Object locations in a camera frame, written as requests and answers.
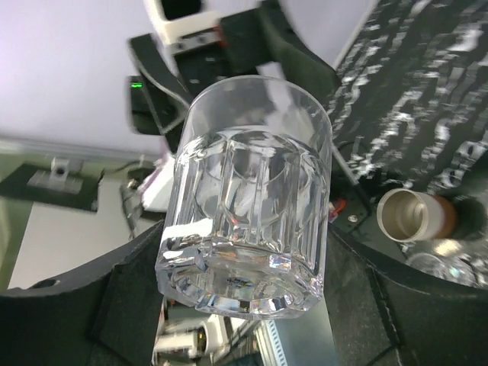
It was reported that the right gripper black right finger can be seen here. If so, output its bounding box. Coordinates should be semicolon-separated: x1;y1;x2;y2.
324;228;487;365

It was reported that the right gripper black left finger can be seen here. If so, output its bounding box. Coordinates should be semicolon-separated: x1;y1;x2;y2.
1;223;163;365

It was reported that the clear glass tumbler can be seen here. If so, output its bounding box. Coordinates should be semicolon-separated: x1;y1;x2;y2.
406;253;477;287
155;75;332;319

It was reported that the stainless steel cup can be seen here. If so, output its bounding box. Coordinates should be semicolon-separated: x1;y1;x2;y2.
377;188;458;242

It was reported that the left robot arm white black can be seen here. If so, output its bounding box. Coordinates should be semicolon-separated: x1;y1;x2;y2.
127;1;340;153

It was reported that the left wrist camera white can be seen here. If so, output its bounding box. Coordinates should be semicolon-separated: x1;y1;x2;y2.
144;0;222;45

